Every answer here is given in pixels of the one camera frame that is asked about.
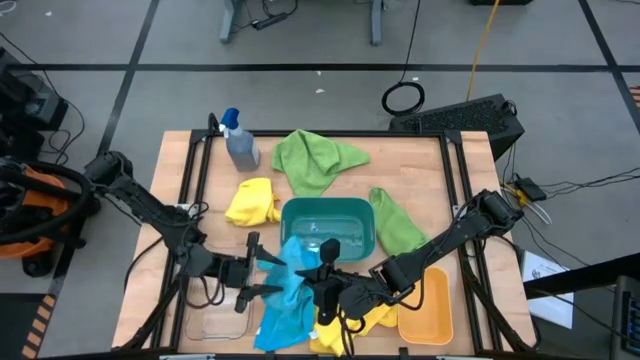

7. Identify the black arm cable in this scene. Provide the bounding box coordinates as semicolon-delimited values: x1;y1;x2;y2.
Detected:
338;268;428;357
183;199;227;310

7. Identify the black table frame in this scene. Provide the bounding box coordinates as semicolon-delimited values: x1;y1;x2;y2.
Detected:
122;128;542;360

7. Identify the long yellow hanging cable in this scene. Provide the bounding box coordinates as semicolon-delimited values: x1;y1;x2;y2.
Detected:
465;0;502;103

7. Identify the black floor equipment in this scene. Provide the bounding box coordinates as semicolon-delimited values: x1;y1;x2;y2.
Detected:
0;47;70;161

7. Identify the grey control box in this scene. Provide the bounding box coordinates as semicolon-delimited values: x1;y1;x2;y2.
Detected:
609;274;640;360

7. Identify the black power adapter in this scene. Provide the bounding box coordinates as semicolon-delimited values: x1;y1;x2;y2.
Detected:
514;175;548;203

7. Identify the white floor cable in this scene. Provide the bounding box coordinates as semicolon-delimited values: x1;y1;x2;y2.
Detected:
519;196;554;227

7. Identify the small green microfiber towel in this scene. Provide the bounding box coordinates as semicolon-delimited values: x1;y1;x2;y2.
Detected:
368;187;431;258

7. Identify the black beam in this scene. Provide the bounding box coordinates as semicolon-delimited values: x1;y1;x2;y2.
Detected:
522;251;640;302

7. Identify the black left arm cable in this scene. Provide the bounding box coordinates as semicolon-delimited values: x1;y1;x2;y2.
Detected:
183;199;227;310

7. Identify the black cable with coil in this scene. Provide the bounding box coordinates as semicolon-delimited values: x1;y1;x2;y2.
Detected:
381;0;427;118

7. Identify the black floor cable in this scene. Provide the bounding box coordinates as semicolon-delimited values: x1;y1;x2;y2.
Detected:
537;167;640;194

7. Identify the clear plastic basket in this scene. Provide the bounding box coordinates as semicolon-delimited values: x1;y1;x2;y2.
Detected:
183;239;256;343

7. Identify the black power strip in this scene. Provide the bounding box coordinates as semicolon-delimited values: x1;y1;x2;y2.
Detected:
251;11;290;32

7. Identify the blue microfiber towel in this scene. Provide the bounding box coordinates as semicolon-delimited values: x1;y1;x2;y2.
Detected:
253;234;324;353

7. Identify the yellow microfiber towel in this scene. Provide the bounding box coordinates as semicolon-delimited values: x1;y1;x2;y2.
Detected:
224;177;283;228
308;302;400;358

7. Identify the grey spray bottle blue head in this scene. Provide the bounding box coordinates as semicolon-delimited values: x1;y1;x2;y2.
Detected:
218;107;262;173

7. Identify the orange plastic basket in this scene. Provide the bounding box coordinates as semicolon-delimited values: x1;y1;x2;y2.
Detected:
397;266;455;347

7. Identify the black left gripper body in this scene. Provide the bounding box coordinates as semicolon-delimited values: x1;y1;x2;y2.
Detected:
219;232;262;314

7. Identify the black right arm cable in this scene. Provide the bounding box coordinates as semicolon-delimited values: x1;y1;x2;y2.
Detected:
338;268;428;357

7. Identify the orange black shop vacuum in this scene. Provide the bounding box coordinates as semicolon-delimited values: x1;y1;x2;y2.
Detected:
0;156;102;279

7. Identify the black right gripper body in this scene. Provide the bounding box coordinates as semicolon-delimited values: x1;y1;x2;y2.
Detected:
312;238;374;327

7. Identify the teal plastic basket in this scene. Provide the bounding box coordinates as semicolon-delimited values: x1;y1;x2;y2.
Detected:
279;196;377;264

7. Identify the grey desk leg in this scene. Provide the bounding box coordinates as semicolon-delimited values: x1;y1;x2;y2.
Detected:
369;0;386;48
219;0;247;45

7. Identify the large green microfiber towel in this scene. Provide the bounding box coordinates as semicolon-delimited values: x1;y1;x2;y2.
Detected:
271;128;372;198

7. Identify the white paper sheet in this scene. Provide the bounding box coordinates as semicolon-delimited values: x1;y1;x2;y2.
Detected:
521;249;577;331

